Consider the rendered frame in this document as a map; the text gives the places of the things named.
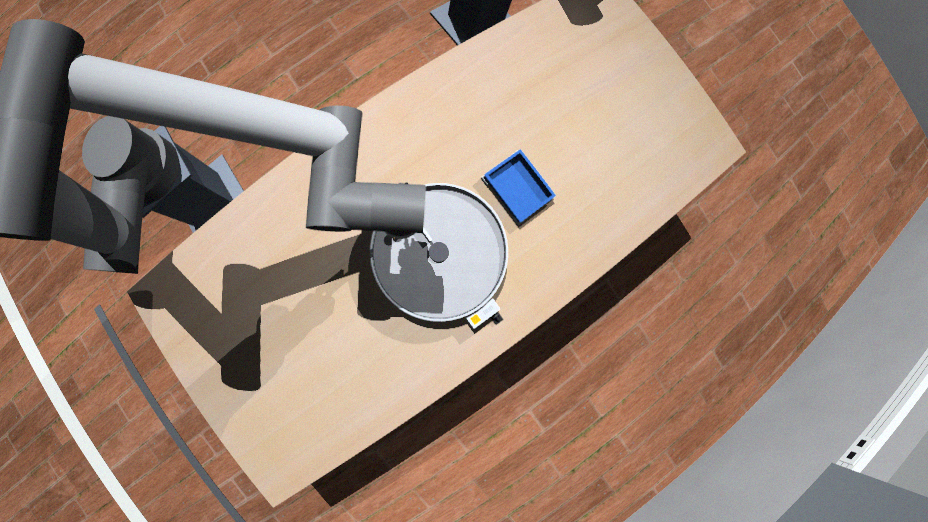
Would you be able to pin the blue open-top crate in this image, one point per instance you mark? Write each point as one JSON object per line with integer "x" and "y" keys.
{"x": 521, "y": 184}

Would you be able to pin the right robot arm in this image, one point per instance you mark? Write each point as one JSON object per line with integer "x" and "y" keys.
{"x": 44, "y": 74}

